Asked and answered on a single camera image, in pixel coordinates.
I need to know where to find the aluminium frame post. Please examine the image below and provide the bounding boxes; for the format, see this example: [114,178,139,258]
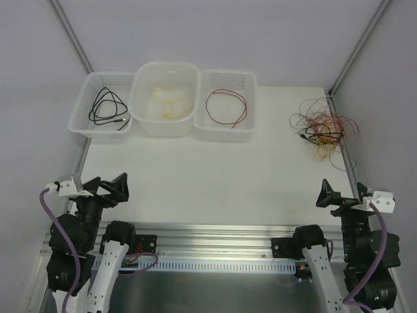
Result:
[328,0,392,98]
[48,0,94,74]

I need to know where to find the right aluminium frame post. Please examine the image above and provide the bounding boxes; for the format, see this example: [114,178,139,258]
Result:
[328,0,392,98]

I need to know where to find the red wire in basket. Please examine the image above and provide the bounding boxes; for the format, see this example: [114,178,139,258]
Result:
[205,89,248,129]

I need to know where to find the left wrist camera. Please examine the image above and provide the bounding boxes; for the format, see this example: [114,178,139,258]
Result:
[46,174,83,197]

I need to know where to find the white perforated basket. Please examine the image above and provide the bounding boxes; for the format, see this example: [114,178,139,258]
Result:
[194,69,257,143]
[68,71,134,140]

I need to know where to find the black cable in basket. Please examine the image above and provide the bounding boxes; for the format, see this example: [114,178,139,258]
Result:
[88,86,130,132]

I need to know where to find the white slotted cable duct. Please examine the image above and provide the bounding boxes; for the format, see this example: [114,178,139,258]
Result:
[93,259,297,274]

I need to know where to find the yellow wire in tub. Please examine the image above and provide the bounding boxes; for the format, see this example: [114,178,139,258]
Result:
[150,85,193,120]

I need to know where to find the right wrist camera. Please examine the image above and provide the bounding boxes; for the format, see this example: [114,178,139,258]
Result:
[362,190,395,214]

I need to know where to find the left aluminium frame post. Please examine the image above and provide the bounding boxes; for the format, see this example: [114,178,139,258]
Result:
[48,0,94,74]

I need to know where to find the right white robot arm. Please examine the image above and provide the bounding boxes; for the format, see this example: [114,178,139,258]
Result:
[292,179,401,312]

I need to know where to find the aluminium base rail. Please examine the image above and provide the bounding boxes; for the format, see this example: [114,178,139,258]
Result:
[38,221,352,261]

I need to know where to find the right white perforated basket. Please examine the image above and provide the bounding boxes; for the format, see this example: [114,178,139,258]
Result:
[194,69,257,143]

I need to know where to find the middle white plastic tub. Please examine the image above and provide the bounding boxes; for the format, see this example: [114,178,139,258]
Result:
[128,62,201,137]

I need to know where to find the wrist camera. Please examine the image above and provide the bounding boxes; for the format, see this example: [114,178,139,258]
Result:
[46,174,83,197]
[362,190,395,214]

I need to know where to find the red thin wire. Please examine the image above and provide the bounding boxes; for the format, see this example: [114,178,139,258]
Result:
[288,97,361,170]

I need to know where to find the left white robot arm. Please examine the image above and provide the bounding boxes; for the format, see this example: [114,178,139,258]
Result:
[40,173,137,312]

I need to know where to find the left white perforated basket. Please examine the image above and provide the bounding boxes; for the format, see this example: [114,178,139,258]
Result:
[68,71,134,140]

